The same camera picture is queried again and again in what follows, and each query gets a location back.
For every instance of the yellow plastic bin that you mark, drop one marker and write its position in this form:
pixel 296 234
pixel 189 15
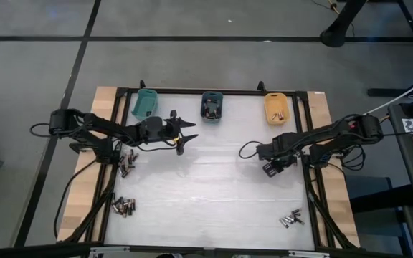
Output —
pixel 276 104

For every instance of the blue plastic bin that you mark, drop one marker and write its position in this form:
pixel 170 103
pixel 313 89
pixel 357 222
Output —
pixel 212 96

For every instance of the black frame clamp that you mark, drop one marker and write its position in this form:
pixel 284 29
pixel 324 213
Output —
pixel 261 86
pixel 142 85

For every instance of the slim black copper Duracell battery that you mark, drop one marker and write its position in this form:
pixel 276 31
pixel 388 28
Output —
pixel 280 115
pixel 274 117

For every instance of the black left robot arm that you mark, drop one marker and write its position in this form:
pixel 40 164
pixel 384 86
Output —
pixel 95 130

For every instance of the black stand pole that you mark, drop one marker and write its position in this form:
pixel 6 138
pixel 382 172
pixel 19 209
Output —
pixel 339 28

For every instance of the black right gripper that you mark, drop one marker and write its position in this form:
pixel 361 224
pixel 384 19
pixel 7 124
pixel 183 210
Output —
pixel 278 148

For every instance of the black metal leg frame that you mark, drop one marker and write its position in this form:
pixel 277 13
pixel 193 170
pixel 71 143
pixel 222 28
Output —
pixel 385 92

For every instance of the dark desk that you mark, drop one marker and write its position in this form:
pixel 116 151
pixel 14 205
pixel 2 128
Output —
pixel 407 172

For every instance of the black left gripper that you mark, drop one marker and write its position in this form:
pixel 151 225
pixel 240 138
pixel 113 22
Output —
pixel 152 129

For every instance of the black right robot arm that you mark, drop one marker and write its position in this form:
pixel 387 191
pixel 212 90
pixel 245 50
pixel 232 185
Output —
pixel 335 134

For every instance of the silver metal bracket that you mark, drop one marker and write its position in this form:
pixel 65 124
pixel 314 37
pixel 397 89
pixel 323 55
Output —
pixel 308 254
pixel 109 249

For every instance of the teal plastic bin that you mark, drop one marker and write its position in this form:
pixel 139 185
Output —
pixel 145 104

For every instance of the black crossbeam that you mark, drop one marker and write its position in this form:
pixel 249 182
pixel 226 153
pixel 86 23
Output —
pixel 31 250

